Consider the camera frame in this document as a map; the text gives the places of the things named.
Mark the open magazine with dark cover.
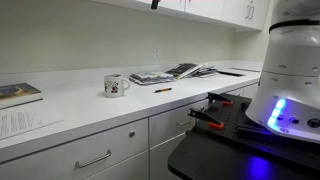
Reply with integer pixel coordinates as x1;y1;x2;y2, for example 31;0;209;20
165;62;205;80

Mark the pile of thin magazines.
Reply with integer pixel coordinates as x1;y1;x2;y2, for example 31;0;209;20
191;65;220;79

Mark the white mug with cartoon print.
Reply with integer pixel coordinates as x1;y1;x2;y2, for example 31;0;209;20
103;73;131;98

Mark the short metal drawer handle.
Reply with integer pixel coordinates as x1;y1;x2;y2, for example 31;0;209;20
176;118;193;128

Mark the black clamp with orange handle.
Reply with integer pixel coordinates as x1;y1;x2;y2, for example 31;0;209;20
187;107;225;131
205;92;234;107

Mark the medium white drawer front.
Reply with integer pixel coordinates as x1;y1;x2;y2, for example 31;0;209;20
148;99;210;148

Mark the wide white drawer front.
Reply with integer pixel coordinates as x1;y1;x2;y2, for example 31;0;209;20
0;118;150;180

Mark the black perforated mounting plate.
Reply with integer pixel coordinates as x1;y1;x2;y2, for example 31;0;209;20
207;93;320;161

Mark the printed white paper sheet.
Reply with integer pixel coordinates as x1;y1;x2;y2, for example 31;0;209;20
0;99;65;141

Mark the white wall outlet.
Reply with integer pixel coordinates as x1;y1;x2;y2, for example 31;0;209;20
153;47;162;61

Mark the long metal drawer handle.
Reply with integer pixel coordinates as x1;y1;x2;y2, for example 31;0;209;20
75;148;113;169

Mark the hardcover book with blue cover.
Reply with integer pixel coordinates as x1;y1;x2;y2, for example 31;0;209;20
0;82;43;110

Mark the small white drawer front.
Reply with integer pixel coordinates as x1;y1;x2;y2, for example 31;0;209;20
226;82;260;100

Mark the black strap around robot arm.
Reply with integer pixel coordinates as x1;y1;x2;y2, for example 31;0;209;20
268;18;320;34

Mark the orange and black pen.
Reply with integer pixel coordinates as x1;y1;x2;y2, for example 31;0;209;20
153;87;173;94

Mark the stack of colourful magazines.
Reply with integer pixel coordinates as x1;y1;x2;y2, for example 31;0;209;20
128;71;177;86

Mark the white upper wall cabinet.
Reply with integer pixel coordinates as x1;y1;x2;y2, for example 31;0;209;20
93;0;272;33

